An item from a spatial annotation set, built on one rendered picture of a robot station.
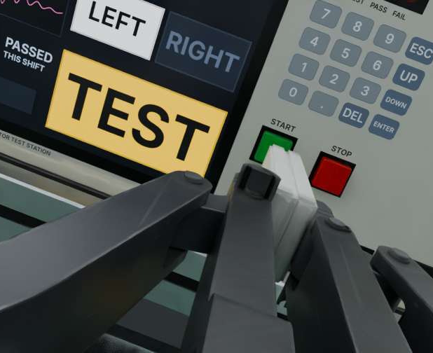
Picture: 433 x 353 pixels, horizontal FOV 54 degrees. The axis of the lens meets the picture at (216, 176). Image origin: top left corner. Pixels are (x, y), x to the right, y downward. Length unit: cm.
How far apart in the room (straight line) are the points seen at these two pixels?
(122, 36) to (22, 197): 11
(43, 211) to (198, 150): 10
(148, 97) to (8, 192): 10
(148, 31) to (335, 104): 12
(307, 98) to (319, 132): 2
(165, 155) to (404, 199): 15
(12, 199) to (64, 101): 7
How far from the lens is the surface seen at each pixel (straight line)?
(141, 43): 26
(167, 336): 48
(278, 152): 18
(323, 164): 26
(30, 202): 28
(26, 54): 29
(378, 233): 28
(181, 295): 27
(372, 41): 26
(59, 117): 29
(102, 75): 27
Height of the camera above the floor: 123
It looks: 17 degrees down
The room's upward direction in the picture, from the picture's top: 21 degrees clockwise
